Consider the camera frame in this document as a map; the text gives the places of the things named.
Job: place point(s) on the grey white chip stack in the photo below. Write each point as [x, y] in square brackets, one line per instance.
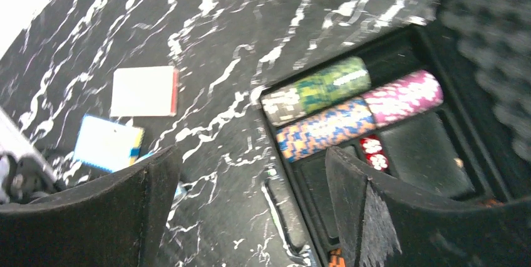
[283, 106]

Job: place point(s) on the red translucent die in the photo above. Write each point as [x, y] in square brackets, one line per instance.
[378, 161]
[371, 145]

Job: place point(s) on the black poker set case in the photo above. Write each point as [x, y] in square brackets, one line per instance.
[473, 148]

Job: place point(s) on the dark green chip stack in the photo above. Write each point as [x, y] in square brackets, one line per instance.
[314, 90]

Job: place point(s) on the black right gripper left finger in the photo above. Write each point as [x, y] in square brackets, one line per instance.
[115, 220]

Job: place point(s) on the purple white chip stack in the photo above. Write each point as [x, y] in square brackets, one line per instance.
[405, 97]

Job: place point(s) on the light green chip stack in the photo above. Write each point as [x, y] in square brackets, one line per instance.
[352, 75]

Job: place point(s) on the blue orange chip stack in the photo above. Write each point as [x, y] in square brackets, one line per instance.
[330, 127]

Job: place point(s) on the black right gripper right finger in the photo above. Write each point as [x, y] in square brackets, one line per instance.
[383, 221]

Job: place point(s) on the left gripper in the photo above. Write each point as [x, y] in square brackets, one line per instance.
[25, 174]

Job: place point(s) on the red playing card deck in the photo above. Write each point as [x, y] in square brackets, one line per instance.
[144, 92]

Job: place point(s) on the blue playing card deck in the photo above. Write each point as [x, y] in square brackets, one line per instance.
[107, 145]

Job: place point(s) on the orange black chip stack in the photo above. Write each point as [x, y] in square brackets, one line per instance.
[336, 259]

